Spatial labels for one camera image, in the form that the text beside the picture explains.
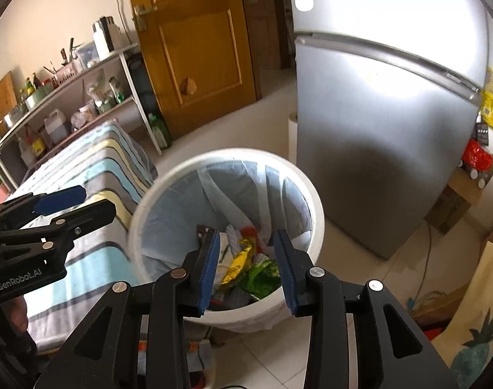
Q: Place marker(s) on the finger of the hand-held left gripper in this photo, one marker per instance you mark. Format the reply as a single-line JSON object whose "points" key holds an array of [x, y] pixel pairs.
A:
{"points": [[92, 212], [62, 199]]}

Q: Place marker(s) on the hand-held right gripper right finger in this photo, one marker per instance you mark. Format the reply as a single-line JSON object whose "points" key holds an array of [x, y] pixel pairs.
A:
{"points": [[286, 275]]}

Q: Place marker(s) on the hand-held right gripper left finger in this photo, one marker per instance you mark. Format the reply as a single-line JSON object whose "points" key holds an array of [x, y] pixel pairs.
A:
{"points": [[208, 275]]}

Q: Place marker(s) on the green snack packet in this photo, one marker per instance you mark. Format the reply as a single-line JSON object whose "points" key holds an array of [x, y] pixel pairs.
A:
{"points": [[264, 277]]}

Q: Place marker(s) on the white round trash bin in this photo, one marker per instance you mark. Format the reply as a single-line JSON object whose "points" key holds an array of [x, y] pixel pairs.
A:
{"points": [[230, 154]]}

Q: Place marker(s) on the person's left hand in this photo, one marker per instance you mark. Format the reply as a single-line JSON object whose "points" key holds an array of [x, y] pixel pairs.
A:
{"points": [[17, 314]]}

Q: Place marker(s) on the brown snack packet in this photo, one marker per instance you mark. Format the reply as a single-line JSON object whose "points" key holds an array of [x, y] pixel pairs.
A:
{"points": [[202, 234]]}

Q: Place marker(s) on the striped cloth covered table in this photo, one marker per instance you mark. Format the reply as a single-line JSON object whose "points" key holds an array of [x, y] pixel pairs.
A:
{"points": [[96, 170]]}

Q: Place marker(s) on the white yellow snack packet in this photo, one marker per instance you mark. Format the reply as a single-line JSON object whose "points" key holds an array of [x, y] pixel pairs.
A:
{"points": [[234, 236]]}

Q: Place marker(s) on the yellow label bottle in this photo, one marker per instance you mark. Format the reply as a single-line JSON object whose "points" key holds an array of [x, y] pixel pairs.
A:
{"points": [[38, 145]]}

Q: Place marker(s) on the translucent bin liner bag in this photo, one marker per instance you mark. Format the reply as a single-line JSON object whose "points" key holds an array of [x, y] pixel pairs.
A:
{"points": [[181, 210]]}

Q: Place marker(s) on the white plastic jug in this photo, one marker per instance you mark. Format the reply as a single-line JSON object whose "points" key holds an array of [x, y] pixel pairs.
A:
{"points": [[56, 127]]}

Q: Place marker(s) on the metal pot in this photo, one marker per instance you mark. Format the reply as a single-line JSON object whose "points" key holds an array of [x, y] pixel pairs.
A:
{"points": [[13, 116]]}

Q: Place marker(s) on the green basin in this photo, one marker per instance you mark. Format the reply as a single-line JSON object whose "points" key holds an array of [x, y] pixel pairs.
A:
{"points": [[40, 96]]}

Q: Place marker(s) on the green plastic bottle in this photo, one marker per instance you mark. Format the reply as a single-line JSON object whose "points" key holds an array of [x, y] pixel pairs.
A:
{"points": [[159, 130]]}

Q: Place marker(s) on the plastic bags with food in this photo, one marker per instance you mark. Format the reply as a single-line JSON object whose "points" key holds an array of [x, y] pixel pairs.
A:
{"points": [[102, 94]]}

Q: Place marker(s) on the wooden cutting board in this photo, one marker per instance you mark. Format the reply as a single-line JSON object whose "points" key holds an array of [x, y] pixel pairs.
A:
{"points": [[3, 97]]}

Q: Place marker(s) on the white metal shelf rack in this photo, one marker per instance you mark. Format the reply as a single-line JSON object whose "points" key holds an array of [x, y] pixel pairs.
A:
{"points": [[140, 103]]}

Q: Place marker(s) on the pink utensil holder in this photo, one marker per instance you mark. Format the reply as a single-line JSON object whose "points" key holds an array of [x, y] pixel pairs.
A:
{"points": [[64, 76]]}

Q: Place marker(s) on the white paper roll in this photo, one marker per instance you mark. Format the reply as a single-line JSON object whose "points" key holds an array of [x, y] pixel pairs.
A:
{"points": [[293, 131]]}

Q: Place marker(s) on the clear plastic storage box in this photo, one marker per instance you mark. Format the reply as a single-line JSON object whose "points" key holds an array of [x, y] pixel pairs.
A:
{"points": [[86, 54]]}

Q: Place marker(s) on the electric kettle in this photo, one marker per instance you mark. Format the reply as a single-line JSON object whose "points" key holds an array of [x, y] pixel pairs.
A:
{"points": [[104, 36]]}

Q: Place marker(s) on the silver refrigerator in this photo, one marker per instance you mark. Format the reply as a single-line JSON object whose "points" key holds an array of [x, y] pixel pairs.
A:
{"points": [[372, 129]]}

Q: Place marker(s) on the wooden door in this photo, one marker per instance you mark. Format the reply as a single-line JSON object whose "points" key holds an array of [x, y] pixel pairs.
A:
{"points": [[198, 69]]}

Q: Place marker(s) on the cardboard box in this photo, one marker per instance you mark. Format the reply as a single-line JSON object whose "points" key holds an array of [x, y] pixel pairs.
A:
{"points": [[453, 206]]}

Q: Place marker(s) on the pineapple print cloth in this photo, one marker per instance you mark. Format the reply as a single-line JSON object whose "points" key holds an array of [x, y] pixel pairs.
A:
{"points": [[473, 332]]}

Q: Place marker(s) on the red plastic bag with goods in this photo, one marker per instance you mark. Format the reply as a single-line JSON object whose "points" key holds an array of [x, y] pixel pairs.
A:
{"points": [[477, 158]]}

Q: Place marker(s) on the round white sticker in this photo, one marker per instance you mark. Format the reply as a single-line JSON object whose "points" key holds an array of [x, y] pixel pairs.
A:
{"points": [[304, 3]]}

